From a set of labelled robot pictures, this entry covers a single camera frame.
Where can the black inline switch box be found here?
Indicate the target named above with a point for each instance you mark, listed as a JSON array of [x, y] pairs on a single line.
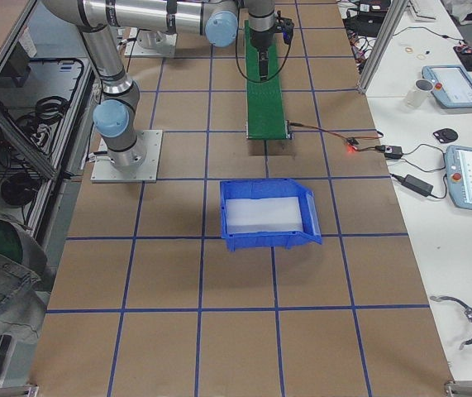
[[393, 152]]

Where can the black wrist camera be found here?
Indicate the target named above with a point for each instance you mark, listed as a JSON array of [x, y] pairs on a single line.
[[285, 26]]

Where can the white foam sheet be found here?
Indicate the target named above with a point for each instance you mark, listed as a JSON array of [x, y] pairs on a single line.
[[246, 215]]

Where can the blue teach pendant far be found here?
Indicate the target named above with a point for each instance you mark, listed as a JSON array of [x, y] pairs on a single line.
[[453, 85]]

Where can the grey jacket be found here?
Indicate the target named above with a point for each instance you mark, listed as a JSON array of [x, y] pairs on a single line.
[[22, 274]]

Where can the white mug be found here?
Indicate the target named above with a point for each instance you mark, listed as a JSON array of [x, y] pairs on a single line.
[[419, 92]]

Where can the green conveyor belt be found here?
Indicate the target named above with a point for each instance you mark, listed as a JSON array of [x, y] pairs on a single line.
[[265, 109]]

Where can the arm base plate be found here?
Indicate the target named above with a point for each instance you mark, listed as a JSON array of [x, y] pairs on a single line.
[[138, 164], [150, 44]]

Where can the aluminium frame post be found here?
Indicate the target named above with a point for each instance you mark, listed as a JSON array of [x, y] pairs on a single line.
[[390, 23]]

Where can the black round disc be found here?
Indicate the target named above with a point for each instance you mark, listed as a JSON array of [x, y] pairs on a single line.
[[445, 135]]

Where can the black power adapter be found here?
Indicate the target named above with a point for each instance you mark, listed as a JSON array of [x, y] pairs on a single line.
[[417, 185]]

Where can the blue plastic bin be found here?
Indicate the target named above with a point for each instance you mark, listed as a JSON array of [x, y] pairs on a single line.
[[270, 188]]

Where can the small red led board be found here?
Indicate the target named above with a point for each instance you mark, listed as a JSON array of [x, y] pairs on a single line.
[[351, 144]]

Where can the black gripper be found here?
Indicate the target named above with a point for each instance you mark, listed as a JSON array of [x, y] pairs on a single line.
[[259, 40]]

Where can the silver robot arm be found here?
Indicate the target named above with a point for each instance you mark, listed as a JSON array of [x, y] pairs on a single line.
[[262, 28], [114, 117]]

